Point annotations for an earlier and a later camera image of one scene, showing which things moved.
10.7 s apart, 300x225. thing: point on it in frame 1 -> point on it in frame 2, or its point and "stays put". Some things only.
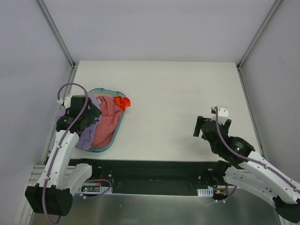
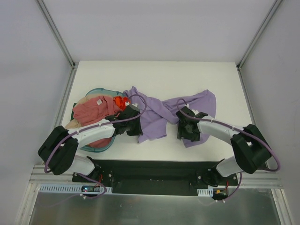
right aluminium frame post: x=258 y=33 stays put
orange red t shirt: x=123 y=102 stays put
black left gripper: x=94 y=110 -> x=135 y=127
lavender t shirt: x=84 y=140 -> x=155 y=114
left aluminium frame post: x=57 y=33 stays put
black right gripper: x=199 y=125 -> x=184 y=131
